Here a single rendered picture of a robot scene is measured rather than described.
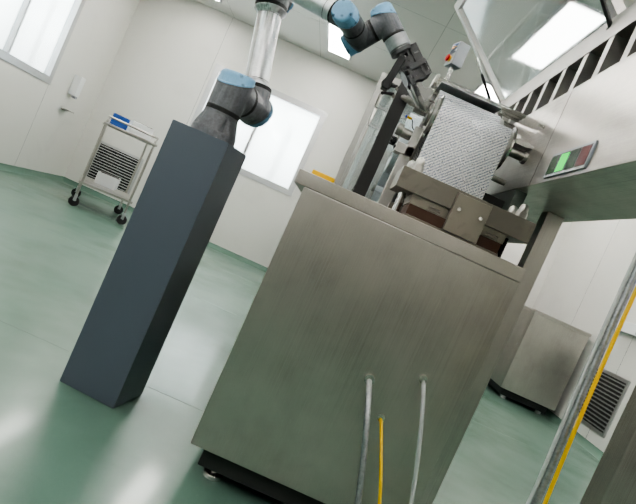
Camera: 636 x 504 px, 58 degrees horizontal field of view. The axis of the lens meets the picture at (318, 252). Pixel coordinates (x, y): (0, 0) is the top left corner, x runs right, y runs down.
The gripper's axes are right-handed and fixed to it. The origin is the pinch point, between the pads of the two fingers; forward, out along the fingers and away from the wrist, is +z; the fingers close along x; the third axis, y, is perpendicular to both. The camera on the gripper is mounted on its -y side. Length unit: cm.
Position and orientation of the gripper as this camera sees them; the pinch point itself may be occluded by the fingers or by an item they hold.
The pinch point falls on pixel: (421, 109)
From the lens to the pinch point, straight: 192.6
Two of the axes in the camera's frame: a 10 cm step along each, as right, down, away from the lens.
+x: 0.1, -0.4, 10.0
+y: 9.0, -4.4, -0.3
